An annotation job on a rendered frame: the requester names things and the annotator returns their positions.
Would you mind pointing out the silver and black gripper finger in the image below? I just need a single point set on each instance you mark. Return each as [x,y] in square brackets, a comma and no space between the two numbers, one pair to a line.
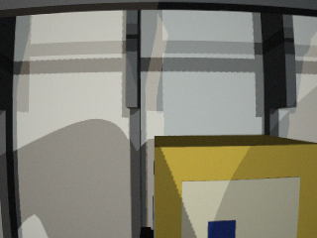
[147,232]

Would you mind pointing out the yellow butter carton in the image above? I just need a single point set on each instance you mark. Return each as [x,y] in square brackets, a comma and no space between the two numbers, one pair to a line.
[234,186]

